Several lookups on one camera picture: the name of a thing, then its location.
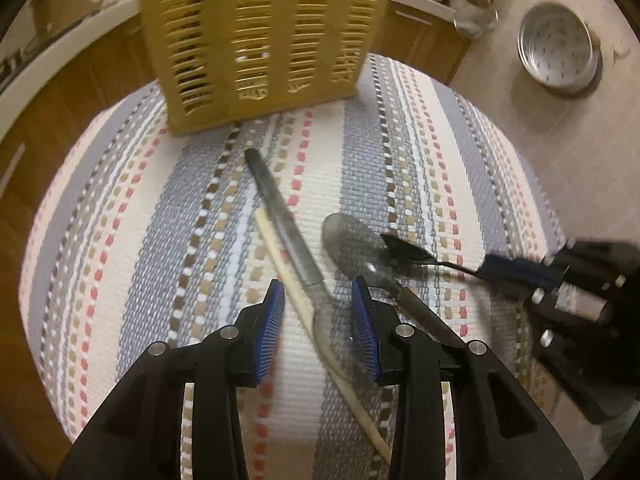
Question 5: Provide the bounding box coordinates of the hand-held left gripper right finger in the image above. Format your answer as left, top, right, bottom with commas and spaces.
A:
350, 275, 583, 480

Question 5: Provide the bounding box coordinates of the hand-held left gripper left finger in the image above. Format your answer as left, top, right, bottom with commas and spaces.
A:
59, 279, 287, 480

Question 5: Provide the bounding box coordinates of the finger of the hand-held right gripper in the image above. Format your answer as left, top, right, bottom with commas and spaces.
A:
479, 241, 640, 291
525, 282, 638, 423

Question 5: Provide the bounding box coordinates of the wooden chopstick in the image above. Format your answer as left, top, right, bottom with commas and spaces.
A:
254, 210, 392, 463

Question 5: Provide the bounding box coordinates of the black utensil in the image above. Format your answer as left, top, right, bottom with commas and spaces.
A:
380, 232, 488, 277

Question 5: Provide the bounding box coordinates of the metal spoon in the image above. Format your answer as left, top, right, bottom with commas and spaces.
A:
321, 212, 468, 348
244, 148, 373, 381

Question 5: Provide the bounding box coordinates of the yellow slotted utensil basket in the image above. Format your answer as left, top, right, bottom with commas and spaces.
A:
136, 0, 396, 136

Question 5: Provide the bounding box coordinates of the striped woven mat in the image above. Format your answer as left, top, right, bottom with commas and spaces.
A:
20, 52, 571, 480

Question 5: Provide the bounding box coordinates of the round metal steamer tray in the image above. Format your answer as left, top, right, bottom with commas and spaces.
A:
516, 2, 603, 97

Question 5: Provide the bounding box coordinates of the hanging metal ladle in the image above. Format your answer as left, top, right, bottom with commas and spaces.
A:
452, 0, 501, 38

